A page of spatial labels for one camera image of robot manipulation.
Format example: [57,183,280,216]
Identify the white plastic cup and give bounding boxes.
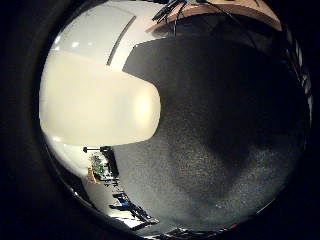
[38,49,162,148]

